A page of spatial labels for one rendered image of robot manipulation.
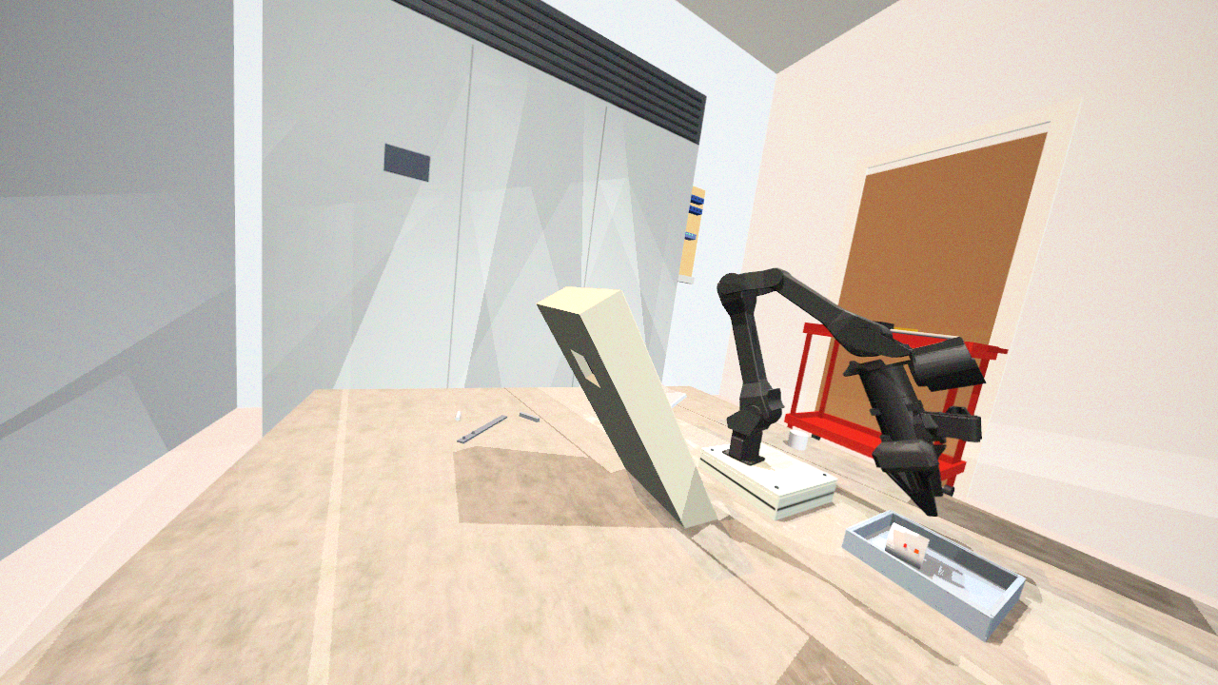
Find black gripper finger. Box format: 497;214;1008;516
879;462;940;517
931;444;948;497

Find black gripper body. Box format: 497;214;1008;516
868;395;948;469

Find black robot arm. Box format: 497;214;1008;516
717;267;987;466

